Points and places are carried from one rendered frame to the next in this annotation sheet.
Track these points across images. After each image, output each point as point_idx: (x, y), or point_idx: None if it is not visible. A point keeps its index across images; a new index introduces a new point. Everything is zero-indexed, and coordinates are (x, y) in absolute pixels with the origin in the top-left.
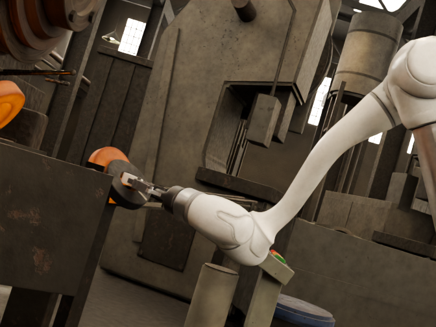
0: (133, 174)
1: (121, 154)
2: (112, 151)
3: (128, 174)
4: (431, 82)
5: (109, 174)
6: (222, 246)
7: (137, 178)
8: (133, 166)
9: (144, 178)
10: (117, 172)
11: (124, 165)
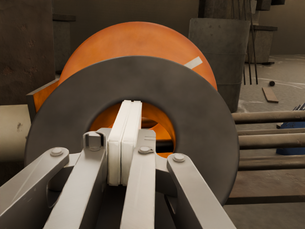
0: (169, 101)
1: (169, 37)
2: (132, 35)
3: (120, 110)
4: None
5: (38, 121)
6: None
7: (84, 140)
8: (181, 70)
9: (222, 109)
10: (83, 109)
11: (134, 75)
